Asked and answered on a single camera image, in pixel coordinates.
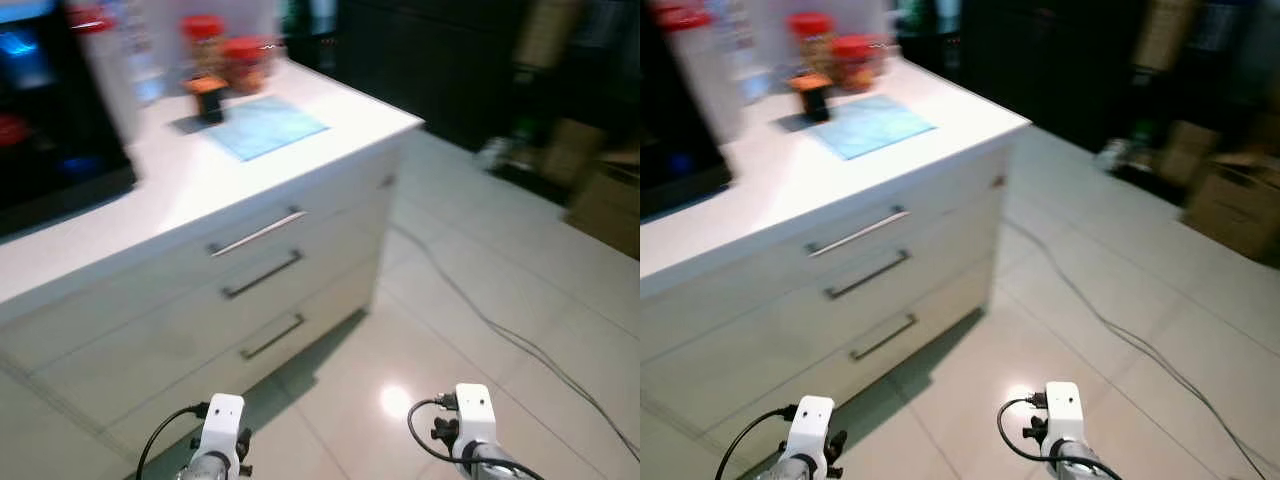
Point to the white drawer island cabinet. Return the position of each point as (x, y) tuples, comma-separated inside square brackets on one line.
[(130, 300), (740, 330)]

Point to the large cardboard box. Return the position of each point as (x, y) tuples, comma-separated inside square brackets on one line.
[(605, 205), (1235, 205)]

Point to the small cardboard box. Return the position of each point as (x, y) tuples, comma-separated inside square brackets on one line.
[(1188, 150), (570, 150)]

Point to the light blue mat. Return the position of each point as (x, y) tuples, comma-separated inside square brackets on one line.
[(872, 128), (265, 128)]

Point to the black orange-topped container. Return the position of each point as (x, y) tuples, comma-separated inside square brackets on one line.
[(208, 102), (814, 100)]

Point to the black blue-lit appliance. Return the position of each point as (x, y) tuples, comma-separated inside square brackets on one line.
[(680, 120), (50, 120)]

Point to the dark cabinet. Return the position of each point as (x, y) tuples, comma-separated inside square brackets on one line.
[(1020, 60)]

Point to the short red-lid jar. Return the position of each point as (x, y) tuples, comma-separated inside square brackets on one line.
[(246, 65), (856, 63)]

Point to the tall red-lid jar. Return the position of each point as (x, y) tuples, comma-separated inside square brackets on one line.
[(811, 42), (203, 45)]

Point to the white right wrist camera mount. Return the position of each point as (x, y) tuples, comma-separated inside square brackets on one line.
[(1063, 412), (475, 415)]

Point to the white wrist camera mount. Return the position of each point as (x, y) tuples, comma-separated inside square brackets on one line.
[(1063, 412), (475, 415), (222, 420), (810, 425)]

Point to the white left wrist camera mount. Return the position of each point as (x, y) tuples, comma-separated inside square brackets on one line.
[(222, 420), (810, 425)]

